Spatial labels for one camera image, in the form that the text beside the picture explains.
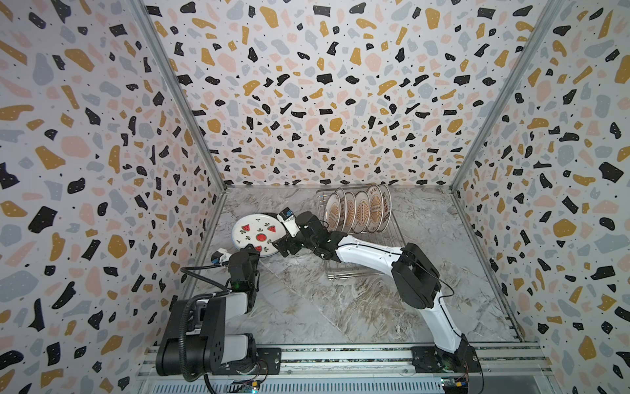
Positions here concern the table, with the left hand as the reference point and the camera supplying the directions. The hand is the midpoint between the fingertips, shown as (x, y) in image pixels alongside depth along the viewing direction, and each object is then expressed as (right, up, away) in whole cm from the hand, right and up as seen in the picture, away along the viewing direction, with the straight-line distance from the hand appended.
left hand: (252, 239), depth 88 cm
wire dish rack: (+31, -13, +4) cm, 34 cm away
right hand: (+9, +3, -3) cm, 10 cm away
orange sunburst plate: (+29, +9, +15) cm, 34 cm away
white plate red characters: (+40, +9, +12) cm, 43 cm away
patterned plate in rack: (+46, +11, +11) cm, 49 cm away
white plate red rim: (+36, +10, +8) cm, 38 cm away
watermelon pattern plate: (0, +2, +8) cm, 8 cm away
